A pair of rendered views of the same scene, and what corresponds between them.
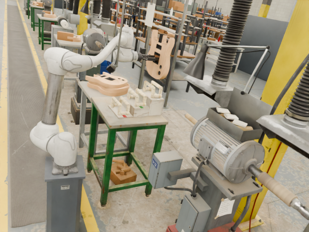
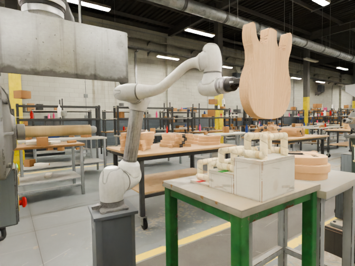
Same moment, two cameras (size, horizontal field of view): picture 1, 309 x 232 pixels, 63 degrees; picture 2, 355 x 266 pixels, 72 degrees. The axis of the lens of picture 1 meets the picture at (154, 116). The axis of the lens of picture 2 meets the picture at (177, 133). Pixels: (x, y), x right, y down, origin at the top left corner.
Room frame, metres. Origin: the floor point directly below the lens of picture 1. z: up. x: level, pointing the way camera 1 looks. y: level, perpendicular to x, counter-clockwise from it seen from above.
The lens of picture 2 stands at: (1.89, -1.03, 1.28)
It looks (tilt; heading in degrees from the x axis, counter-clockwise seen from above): 3 degrees down; 87
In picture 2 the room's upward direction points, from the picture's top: 1 degrees counter-clockwise
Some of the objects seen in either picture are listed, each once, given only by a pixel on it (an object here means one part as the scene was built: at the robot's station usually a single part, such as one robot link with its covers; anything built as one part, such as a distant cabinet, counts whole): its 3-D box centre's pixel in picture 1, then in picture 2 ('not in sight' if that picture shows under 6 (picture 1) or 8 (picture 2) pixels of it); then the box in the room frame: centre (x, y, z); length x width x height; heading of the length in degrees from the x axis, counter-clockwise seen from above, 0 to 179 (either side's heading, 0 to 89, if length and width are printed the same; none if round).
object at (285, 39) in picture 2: (155, 35); (283, 43); (2.48, 0.14, 1.64); 0.07 x 0.04 x 0.10; 35
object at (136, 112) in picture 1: (135, 106); (238, 177); (2.27, 0.20, 0.98); 0.27 x 0.16 x 0.09; 36
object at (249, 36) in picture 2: (169, 43); (251, 35); (2.27, -0.01, 1.63); 0.07 x 0.04 x 0.09; 35
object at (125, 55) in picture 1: (122, 54); (209, 85); (2.16, 0.37, 1.48); 0.16 x 0.11 x 0.13; 124
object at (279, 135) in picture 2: (157, 84); (274, 136); (2.39, 0.04, 1.20); 0.20 x 0.03 x 0.03; 34
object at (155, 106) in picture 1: (149, 101); (264, 174); (2.36, 0.07, 1.02); 0.27 x 0.15 x 0.17; 36
